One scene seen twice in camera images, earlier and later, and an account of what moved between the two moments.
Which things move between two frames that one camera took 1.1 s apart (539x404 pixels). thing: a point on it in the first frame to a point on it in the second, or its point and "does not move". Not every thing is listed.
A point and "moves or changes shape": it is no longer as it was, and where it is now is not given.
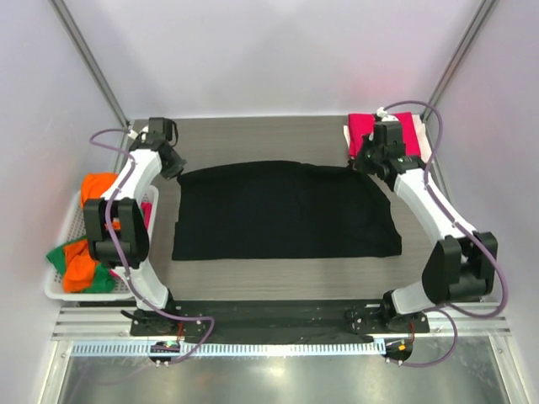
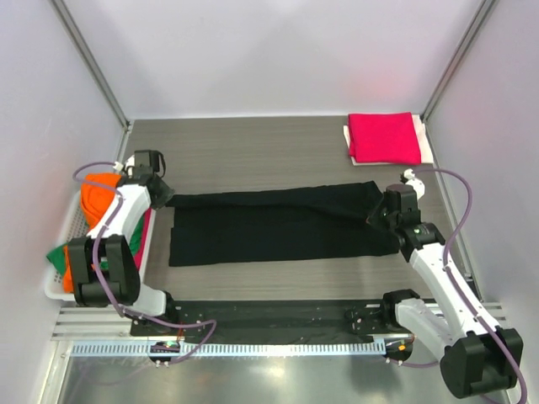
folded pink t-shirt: x=363 y=124 does not move
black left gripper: x=176 y=169 to x=165 y=197
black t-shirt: x=281 y=210 moves or changes shape
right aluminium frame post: x=477 y=23 does not move
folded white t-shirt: x=423 y=137 does not move
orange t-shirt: x=79 y=264 does not move
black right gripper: x=368 y=141 to x=374 y=218
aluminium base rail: x=114 y=323 does not move
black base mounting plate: x=280 y=318 does not move
